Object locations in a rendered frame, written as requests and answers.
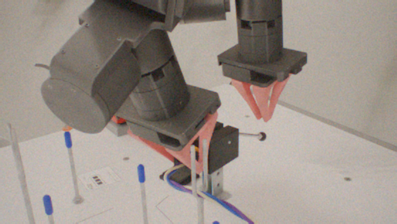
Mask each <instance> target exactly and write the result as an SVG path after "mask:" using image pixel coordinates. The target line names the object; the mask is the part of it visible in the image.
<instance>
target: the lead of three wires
mask: <svg viewBox="0 0 397 224"><path fill-rule="evenodd" d="M183 166H185V164H182V162H178V163H177V164H175V165H174V166H173V167H171V168H170V169H169V170H167V171H166V174H165V175H164V181H165V183H166V184H167V185H169V186H171V187H172V188H175V189H176V190H179V191H182V192H188V193H190V194H192V187H190V186H185V185H181V184H179V183H176V182H175V181H173V180H171V179H170V178H169V177H170V175H171V174H173V173H175V171H176V170H178V169H179V168H180V167H183ZM192 195H193V194H192Z"/></svg>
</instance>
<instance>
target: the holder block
mask: <svg viewBox="0 0 397 224"><path fill-rule="evenodd" d="M216 130H217V131H216ZM213 131H215V132H214V133H213V134H212V136H211V139H210V142H209V149H208V159H207V160H208V174H212V173H214V172H215V171H216V170H219V169H220V168H221V167H223V166H225V165H226V164H227V163H229V162H232V161H233V160H234V159H235V158H237V157H239V133H240V129H239V128H236V127H232V126H230V125H227V126H225V127H223V123H220V122H218V121H216V124H215V127H214V129H213ZM229 141H231V143H230V144H229V143H228V142H229ZM192 145H194V146H197V147H198V148H199V136H198V137H197V138H196V139H195V140H194V141H193V143H192Z"/></svg>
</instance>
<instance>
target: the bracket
mask: <svg viewBox="0 0 397 224"><path fill-rule="evenodd" d="M196 189H197V190H198V191H202V189H203V171H202V172H201V185H200V186H199V187H197V188H196ZM206 192H208V193H210V194H212V195H214V196H216V197H217V198H218V199H220V200H222V201H226V200H228V199H229V198H230V197H231V196H232V195H231V194H229V193H228V192H225V191H224V190H223V167H221V168H220V169H219V170H216V171H215V172H214V173H212V174H208V188H207V190H206Z"/></svg>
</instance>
